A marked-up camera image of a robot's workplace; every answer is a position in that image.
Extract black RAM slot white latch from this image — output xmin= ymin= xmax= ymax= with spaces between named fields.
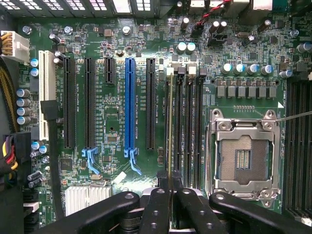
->
xmin=185 ymin=66 xmax=196 ymax=190
xmin=164 ymin=67 xmax=175 ymax=173

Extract silver finned heat sink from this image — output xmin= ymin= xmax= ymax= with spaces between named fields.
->
xmin=64 ymin=184 xmax=112 ymax=217

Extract blue slot retention clip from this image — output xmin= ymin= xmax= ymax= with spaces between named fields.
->
xmin=123 ymin=148 xmax=142 ymax=176
xmin=81 ymin=147 xmax=101 ymax=175

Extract silver CPU socket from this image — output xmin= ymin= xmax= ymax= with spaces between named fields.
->
xmin=206 ymin=109 xmax=281 ymax=208

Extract thin metal locking lever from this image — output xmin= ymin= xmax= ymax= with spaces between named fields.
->
xmin=205 ymin=121 xmax=218 ymax=195
xmin=262 ymin=112 xmax=312 ymax=123

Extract green motherboard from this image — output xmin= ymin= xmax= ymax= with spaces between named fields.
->
xmin=17 ymin=0 xmax=312 ymax=221

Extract long black expansion slot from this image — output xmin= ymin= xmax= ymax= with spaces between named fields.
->
xmin=63 ymin=57 xmax=77 ymax=150
xmin=145 ymin=57 xmax=157 ymax=150
xmin=84 ymin=57 xmax=97 ymax=150

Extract blue expansion slot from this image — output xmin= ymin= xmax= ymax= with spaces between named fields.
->
xmin=124 ymin=57 xmax=137 ymax=151

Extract short black expansion slot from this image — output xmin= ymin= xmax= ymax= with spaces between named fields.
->
xmin=104 ymin=57 xmax=116 ymax=85

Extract white expansion slot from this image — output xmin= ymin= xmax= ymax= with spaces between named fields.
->
xmin=38 ymin=50 xmax=57 ymax=142

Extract white power connector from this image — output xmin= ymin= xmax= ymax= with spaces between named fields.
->
xmin=0 ymin=30 xmax=30 ymax=63

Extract black fan header connector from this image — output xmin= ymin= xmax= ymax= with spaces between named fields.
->
xmin=192 ymin=23 xmax=205 ymax=38

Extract black PC case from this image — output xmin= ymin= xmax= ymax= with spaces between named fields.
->
xmin=0 ymin=0 xmax=312 ymax=234

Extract black connector coloured wires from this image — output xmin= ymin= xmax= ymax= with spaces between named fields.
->
xmin=0 ymin=132 xmax=32 ymax=190

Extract black yellow braided cable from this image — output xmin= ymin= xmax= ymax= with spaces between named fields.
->
xmin=0 ymin=56 xmax=20 ymax=134

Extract red black twisted wire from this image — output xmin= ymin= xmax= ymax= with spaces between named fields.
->
xmin=195 ymin=0 xmax=232 ymax=28

